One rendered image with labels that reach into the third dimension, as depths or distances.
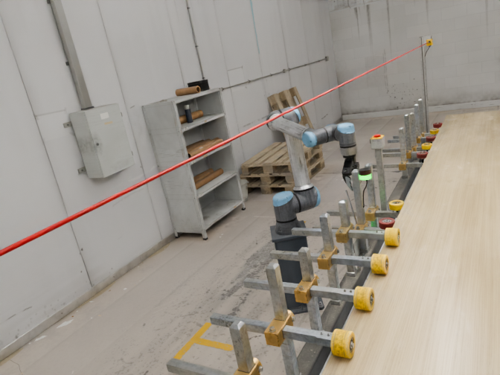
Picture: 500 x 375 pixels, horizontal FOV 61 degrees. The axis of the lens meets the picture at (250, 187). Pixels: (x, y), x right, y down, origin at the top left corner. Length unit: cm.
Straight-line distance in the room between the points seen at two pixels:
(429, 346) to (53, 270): 321
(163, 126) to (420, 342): 361
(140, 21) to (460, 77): 680
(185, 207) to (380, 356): 358
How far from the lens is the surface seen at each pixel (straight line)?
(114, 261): 442
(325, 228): 184
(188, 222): 479
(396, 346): 147
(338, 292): 161
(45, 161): 394
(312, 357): 176
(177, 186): 468
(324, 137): 242
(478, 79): 979
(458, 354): 145
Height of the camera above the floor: 183
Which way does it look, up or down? 17 degrees down
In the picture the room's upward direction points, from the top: 11 degrees counter-clockwise
